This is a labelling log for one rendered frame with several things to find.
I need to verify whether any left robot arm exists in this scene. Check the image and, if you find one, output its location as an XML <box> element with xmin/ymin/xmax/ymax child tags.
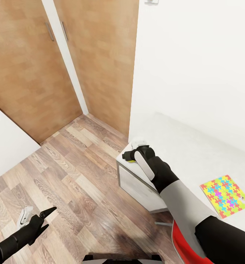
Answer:
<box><xmin>0</xmin><ymin>206</ymin><xmax>57</xmax><ymax>264</ymax></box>

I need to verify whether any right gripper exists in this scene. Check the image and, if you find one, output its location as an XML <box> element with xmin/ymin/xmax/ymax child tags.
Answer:
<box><xmin>122</xmin><ymin>149</ymin><xmax>136</xmax><ymax>161</ymax></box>

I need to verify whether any jigsaw puzzle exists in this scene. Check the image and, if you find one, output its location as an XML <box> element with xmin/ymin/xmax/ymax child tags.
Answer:
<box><xmin>200</xmin><ymin>175</ymin><xmax>245</xmax><ymax>219</ymax></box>

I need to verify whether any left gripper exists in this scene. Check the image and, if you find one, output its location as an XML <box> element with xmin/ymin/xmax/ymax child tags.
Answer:
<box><xmin>11</xmin><ymin>206</ymin><xmax>57</xmax><ymax>252</ymax></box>

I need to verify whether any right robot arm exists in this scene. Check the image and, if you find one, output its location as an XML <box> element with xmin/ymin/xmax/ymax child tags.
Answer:
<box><xmin>122</xmin><ymin>140</ymin><xmax>245</xmax><ymax>264</ymax></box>

